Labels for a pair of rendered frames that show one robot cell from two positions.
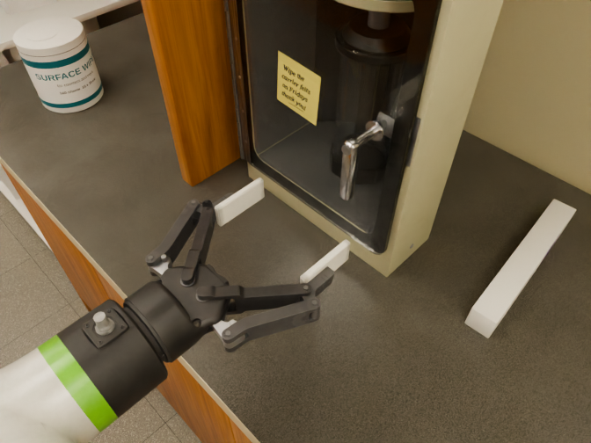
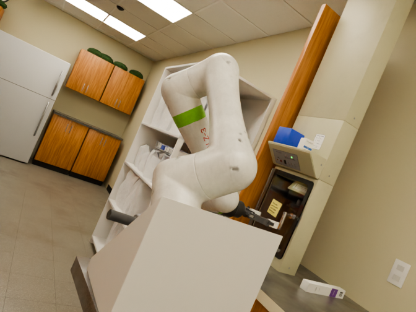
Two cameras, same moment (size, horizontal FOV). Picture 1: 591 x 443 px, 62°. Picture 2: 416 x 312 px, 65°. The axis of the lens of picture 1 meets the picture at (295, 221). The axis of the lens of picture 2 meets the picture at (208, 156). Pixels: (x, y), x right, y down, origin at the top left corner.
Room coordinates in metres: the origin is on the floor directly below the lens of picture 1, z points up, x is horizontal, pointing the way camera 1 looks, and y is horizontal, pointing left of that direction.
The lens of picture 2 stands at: (-1.17, -0.07, 1.30)
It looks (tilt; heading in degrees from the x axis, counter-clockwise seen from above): 0 degrees down; 16
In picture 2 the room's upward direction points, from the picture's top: 24 degrees clockwise
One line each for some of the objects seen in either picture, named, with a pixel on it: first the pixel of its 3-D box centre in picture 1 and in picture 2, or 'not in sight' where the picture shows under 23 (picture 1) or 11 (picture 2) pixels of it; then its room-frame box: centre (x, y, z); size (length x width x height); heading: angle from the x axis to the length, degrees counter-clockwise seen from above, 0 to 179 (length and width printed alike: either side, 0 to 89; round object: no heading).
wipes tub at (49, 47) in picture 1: (61, 65); not in sight; (0.92, 0.48, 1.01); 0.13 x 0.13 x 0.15
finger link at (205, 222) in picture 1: (200, 248); not in sight; (0.33, 0.10, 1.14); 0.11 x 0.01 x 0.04; 177
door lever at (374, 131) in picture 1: (358, 163); (285, 221); (0.45, -0.08, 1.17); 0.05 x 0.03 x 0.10; 135
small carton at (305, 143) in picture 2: not in sight; (305, 145); (0.47, -0.02, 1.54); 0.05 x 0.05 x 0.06; 33
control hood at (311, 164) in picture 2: not in sight; (291, 158); (0.51, 0.01, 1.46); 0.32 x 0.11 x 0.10; 45
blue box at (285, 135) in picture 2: not in sight; (288, 138); (0.57, 0.07, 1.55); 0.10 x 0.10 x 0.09; 45
